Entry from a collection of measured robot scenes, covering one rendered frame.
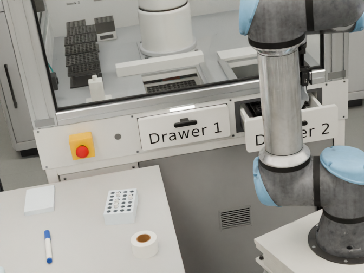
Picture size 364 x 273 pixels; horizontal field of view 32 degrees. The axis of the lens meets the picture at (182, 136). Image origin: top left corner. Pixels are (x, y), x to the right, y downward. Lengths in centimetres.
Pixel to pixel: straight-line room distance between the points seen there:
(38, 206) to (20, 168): 190
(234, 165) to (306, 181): 76
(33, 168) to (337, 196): 261
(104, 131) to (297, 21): 94
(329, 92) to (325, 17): 89
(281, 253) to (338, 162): 27
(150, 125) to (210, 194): 36
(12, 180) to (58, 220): 186
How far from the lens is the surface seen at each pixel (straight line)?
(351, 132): 380
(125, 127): 202
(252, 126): 193
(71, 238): 181
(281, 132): 138
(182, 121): 199
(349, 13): 129
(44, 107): 199
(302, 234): 160
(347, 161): 144
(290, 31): 128
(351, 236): 150
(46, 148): 205
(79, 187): 203
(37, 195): 201
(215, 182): 219
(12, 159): 397
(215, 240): 232
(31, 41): 192
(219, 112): 203
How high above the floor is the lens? 180
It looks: 28 degrees down
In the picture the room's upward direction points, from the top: 7 degrees counter-clockwise
